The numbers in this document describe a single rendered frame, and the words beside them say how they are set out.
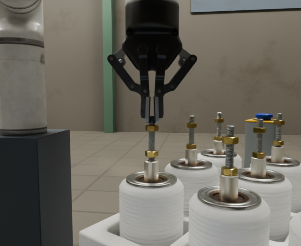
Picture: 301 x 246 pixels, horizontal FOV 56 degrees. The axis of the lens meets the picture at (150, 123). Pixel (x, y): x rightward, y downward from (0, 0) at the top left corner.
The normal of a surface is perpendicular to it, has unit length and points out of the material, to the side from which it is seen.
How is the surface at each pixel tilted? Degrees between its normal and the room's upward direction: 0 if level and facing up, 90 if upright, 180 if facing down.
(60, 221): 90
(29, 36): 87
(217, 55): 90
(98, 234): 0
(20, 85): 90
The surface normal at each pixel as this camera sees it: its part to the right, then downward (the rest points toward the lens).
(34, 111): 0.83, 0.06
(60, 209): 0.99, 0.01
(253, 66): -0.15, 0.10
